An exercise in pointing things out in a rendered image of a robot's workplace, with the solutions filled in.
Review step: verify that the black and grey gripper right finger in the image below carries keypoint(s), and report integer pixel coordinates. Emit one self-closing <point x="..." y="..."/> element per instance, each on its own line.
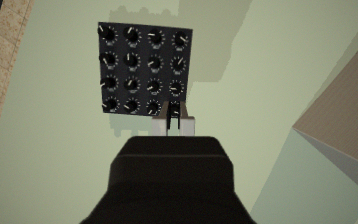
<point x="186" y="124"/>

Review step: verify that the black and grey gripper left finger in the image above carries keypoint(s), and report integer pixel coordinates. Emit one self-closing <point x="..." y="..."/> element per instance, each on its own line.
<point x="161" y="123"/>

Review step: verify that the black knob box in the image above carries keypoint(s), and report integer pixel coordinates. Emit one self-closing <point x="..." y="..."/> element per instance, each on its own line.
<point x="166" y="52"/>

